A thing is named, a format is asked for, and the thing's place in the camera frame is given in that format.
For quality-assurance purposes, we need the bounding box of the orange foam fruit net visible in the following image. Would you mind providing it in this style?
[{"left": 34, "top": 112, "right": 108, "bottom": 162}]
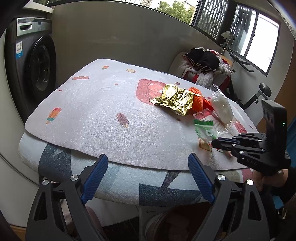
[{"left": 187, "top": 87, "right": 204, "bottom": 114}]

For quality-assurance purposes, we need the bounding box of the pile of clothes on chair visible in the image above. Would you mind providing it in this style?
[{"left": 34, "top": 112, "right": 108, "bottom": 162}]
[{"left": 180, "top": 47, "right": 233, "bottom": 90}]

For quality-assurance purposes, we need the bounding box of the dark grey washing machine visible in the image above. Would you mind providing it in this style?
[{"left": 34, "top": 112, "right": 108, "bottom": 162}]
[{"left": 4, "top": 17, "right": 57, "bottom": 122}]

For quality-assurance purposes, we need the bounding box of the green and clear plastic wrapper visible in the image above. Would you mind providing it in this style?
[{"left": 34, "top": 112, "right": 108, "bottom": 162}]
[{"left": 194, "top": 120, "right": 218, "bottom": 152}]

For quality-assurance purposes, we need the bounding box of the clear bag with white filling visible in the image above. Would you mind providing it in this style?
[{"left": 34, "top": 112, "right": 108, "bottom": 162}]
[{"left": 210, "top": 84, "right": 234, "bottom": 125}]

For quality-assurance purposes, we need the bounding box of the person's right hand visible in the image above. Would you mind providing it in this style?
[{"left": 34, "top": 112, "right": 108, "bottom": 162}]
[{"left": 252, "top": 169, "right": 288, "bottom": 191}]

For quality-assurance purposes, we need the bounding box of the white cartoon print blanket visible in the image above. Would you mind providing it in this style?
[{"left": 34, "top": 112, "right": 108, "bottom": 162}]
[{"left": 24, "top": 58, "right": 258, "bottom": 172}]

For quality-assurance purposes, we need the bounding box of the white chair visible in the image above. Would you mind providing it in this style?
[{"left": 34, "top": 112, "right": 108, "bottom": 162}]
[{"left": 169, "top": 50, "right": 233, "bottom": 90}]

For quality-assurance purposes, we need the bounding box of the black exercise bike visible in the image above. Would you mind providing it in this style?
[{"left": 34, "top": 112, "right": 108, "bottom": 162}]
[{"left": 219, "top": 31, "right": 273, "bottom": 112}]

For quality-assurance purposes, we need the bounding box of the gold foil snack wrapper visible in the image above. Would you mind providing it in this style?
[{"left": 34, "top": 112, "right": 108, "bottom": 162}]
[{"left": 149, "top": 84, "right": 196, "bottom": 116}]

